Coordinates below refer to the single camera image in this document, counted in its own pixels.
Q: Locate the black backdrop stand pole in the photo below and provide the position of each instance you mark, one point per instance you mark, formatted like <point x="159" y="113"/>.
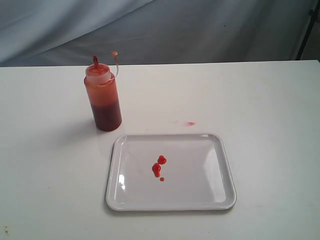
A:
<point x="313" y="14"/>

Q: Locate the white backdrop cloth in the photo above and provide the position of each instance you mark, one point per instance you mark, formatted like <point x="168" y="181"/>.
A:
<point x="70" y="32"/>

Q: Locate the red sauce blob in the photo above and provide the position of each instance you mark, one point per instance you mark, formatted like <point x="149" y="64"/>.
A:
<point x="157" y="167"/>

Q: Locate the white rectangular tray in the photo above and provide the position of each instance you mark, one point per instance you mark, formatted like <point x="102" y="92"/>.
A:
<point x="197" y="175"/>

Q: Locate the red sauce squeeze bottle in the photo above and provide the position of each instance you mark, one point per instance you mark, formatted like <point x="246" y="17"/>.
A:
<point x="101" y="87"/>

